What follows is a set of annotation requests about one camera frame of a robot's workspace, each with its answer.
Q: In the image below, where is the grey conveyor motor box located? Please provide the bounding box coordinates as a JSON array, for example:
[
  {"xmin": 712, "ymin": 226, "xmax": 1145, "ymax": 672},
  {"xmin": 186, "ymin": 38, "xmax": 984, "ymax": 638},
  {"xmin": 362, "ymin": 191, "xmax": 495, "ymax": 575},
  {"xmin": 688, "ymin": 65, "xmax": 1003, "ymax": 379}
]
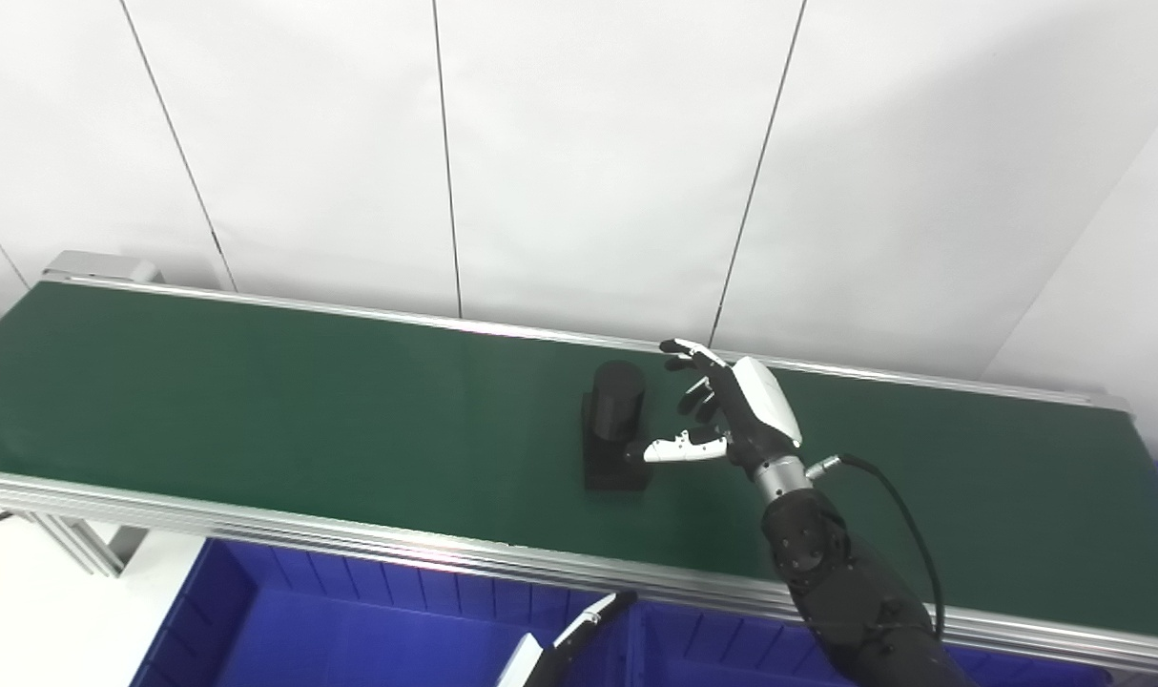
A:
[{"xmin": 43, "ymin": 251, "xmax": 166, "ymax": 285}]

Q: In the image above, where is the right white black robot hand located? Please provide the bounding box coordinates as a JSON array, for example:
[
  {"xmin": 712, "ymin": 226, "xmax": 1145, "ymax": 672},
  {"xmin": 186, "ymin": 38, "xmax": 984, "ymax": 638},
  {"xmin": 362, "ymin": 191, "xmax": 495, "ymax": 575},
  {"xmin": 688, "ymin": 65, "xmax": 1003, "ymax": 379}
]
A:
[{"xmin": 644, "ymin": 339, "xmax": 804, "ymax": 475}]

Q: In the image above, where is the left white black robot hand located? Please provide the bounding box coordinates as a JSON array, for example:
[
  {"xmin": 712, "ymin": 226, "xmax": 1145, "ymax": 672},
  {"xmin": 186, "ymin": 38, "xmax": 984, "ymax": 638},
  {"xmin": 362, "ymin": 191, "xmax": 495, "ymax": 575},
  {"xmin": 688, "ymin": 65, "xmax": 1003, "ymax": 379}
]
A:
[{"xmin": 498, "ymin": 592, "xmax": 637, "ymax": 687}]

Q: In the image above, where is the aluminium conveyor leg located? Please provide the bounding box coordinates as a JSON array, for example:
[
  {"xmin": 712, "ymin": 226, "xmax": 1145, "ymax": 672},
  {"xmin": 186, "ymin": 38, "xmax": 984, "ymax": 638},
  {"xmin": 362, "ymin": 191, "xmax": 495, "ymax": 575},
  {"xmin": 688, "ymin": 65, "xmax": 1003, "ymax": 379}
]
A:
[{"xmin": 24, "ymin": 513, "xmax": 151, "ymax": 579}]

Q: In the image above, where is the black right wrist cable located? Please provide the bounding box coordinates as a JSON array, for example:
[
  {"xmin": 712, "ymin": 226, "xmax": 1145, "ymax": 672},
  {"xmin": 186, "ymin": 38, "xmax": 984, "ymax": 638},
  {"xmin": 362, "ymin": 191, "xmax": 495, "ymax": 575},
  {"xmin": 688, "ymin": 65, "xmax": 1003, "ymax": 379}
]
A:
[{"xmin": 806, "ymin": 452, "xmax": 945, "ymax": 642}]

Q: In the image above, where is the black cylinder block part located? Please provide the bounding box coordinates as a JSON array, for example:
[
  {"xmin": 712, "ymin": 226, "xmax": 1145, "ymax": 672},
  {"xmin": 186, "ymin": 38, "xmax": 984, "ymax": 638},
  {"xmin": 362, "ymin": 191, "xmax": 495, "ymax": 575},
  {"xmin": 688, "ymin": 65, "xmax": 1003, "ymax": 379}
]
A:
[{"xmin": 582, "ymin": 361, "xmax": 653, "ymax": 493}]

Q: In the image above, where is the green conveyor belt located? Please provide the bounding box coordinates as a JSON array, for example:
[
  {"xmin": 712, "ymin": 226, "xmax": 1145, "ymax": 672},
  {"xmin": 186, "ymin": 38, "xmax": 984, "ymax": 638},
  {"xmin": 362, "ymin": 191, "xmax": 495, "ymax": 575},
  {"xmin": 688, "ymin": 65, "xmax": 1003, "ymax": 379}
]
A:
[
  {"xmin": 0, "ymin": 281, "xmax": 1158, "ymax": 642},
  {"xmin": 0, "ymin": 251, "xmax": 1158, "ymax": 677}
]

